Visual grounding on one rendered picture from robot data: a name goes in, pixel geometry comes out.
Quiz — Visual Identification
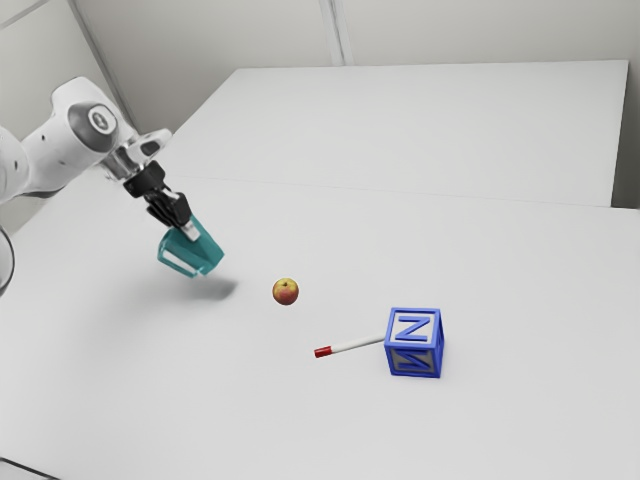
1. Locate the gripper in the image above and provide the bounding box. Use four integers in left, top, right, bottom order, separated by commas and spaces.
122, 160, 200, 242

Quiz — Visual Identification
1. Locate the teal faceted mug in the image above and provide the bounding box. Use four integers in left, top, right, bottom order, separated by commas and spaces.
156, 214, 226, 279

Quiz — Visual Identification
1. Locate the red yellow apple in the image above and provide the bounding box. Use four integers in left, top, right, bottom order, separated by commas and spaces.
271, 277, 301, 307

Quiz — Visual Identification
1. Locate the white pen with red cap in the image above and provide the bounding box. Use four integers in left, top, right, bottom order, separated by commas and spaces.
313, 335, 388, 359

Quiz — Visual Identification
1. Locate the blue letter block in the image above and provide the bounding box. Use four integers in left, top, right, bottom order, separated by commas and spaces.
383, 306, 445, 379

